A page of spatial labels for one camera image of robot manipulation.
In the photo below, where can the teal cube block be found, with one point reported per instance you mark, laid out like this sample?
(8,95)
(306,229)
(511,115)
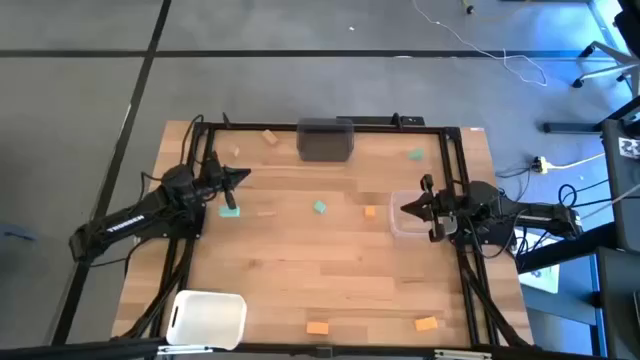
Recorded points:
(320,207)

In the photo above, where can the small orange cube block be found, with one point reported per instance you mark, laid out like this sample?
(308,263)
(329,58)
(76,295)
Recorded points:
(370,211)

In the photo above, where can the white power strip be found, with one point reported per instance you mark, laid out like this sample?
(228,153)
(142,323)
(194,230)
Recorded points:
(540,164)

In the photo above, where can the dark grey cabinet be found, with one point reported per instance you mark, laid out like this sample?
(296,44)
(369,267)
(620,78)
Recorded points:
(620,300)

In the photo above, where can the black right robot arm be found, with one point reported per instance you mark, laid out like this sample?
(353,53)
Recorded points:
(540,212)

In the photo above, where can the teal wedge block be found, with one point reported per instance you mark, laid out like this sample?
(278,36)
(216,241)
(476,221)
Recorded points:
(416,154)

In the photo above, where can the black aluminium table frame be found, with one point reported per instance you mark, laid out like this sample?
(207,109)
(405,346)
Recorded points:
(240,126)

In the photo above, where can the office chair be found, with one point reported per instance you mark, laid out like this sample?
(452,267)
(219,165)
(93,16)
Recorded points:
(612,52)

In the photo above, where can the black mounting bar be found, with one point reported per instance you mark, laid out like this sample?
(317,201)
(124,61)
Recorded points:
(370,120)

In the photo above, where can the white plastic bin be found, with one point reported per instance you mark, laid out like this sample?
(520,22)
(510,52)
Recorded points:
(207,317)

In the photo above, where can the black cabinet with marker tag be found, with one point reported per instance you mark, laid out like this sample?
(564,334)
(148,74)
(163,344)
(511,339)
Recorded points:
(617,200)

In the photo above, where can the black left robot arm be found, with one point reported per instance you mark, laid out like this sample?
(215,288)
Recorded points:
(125,225)

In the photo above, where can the small natural wood block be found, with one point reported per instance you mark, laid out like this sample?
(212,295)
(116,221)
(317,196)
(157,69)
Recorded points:
(236,150)

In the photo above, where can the grey translucent plastic bin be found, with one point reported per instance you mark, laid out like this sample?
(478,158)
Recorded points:
(325,142)

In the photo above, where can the silver metal bracket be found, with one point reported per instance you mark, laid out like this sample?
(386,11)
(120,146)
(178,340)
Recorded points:
(185,349)
(462,354)

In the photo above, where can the white paper sheet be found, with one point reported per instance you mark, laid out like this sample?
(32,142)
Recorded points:
(547,280)

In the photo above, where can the clear plastic bin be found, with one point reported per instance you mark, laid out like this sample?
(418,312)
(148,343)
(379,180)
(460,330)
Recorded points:
(397,227)

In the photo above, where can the black floor bar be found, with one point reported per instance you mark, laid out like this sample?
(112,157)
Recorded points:
(570,127)

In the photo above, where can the black diagonal stand beam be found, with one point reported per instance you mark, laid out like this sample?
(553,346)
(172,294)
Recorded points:
(565,247)

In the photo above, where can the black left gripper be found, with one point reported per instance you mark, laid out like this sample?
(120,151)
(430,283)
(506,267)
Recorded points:
(216,181)

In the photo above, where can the teal rectangular block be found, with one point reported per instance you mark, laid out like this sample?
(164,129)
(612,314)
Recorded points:
(225,213)

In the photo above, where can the orange rectangular block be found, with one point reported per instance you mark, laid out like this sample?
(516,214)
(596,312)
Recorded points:
(426,324)
(317,328)

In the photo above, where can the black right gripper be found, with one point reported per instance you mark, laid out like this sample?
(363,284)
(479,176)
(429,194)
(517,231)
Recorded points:
(442,207)

